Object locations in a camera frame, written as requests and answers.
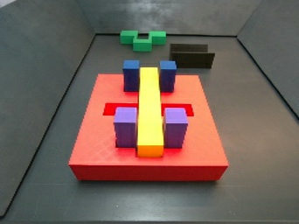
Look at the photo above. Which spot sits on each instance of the green U-shaped block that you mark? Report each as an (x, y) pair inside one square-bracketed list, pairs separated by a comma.
[(143, 44)]

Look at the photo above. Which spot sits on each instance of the red base board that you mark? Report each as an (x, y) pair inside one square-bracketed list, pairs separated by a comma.
[(98, 160)]

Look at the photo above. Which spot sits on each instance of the black L-shaped fixture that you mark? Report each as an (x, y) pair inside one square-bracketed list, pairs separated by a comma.
[(191, 56)]

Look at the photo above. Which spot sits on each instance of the yellow long bar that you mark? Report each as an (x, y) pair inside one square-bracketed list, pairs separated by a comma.
[(150, 143)]

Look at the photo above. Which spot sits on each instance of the purple right block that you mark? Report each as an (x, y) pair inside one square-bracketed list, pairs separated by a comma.
[(175, 123)]

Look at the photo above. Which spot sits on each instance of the purple block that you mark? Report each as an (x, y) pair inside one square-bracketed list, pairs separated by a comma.
[(175, 123), (126, 127)]

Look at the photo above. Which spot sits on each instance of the purple left block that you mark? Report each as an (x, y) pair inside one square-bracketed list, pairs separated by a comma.
[(126, 127)]

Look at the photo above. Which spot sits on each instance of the dark blue right block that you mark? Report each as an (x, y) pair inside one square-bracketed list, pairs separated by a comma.
[(167, 75)]

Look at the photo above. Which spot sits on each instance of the dark blue block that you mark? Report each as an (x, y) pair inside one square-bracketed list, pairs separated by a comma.
[(167, 75), (131, 68)]

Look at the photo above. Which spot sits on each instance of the dark blue left block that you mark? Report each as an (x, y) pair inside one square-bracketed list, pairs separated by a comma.
[(131, 68)]

